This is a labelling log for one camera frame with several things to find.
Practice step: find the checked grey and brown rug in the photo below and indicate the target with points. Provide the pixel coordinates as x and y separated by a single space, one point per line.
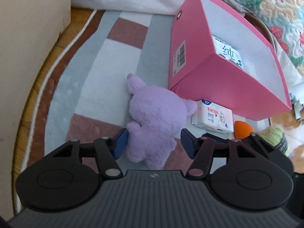
95 76

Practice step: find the purple plush toy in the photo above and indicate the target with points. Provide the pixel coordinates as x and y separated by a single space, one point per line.
154 118

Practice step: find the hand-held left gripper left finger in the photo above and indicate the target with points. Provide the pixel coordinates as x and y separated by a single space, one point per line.
121 144

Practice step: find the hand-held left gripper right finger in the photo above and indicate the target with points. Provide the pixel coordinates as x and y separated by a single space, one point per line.
187 144

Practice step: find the floral quilt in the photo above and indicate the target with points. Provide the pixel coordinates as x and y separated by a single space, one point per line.
273 4

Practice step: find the small white wet wipes pack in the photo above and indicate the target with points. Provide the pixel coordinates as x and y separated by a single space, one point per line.
213 116

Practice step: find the orange makeup sponge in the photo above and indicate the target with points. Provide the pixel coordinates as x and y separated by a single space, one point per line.
243 129

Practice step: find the blue and white tissue pack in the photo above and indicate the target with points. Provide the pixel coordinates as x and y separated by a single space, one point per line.
228 52

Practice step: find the pile of papers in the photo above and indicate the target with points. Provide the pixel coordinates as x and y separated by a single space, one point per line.
298 109

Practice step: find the pink cardboard box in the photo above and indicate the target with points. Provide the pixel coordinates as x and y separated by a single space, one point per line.
213 87

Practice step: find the green yarn ball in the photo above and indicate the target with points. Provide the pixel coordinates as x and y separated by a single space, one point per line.
275 136

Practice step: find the cream cabinet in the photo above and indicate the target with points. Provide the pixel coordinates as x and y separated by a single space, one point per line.
28 52

